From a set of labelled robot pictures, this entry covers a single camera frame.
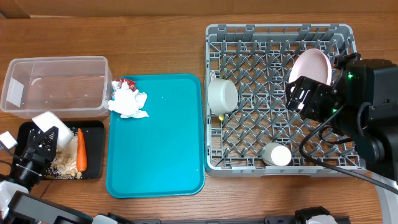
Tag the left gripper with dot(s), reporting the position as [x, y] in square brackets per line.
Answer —
[39, 155]

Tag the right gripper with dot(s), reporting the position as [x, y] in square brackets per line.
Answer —
[314, 92]

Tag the pink round plate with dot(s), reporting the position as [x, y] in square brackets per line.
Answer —
[314, 64]

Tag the orange carrot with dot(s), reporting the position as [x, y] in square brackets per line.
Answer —
[81, 157]

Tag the white paper cup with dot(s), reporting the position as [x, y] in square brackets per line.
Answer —
[275, 154]

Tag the white paper napkin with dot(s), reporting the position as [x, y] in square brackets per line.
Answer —
[128, 103]

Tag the grey bowl with peanuts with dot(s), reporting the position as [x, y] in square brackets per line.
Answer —
[222, 96]

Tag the red wrapper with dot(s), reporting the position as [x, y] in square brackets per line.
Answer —
[123, 82]

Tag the white plastic fork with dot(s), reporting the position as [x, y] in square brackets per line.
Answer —
[212, 75]

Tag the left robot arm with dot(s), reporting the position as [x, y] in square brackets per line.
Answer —
[18, 205]

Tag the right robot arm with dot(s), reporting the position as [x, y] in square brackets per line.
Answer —
[357, 99]

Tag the grey dishwasher rack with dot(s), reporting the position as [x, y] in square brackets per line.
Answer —
[258, 59]

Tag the spilled rice and peanuts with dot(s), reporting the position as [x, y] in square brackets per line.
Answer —
[64, 164]

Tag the black plastic tray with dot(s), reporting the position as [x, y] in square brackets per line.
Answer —
[94, 135]

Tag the clear plastic bin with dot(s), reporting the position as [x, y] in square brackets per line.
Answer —
[70, 87]

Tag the teal plastic tray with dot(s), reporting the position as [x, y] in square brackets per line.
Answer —
[163, 154]

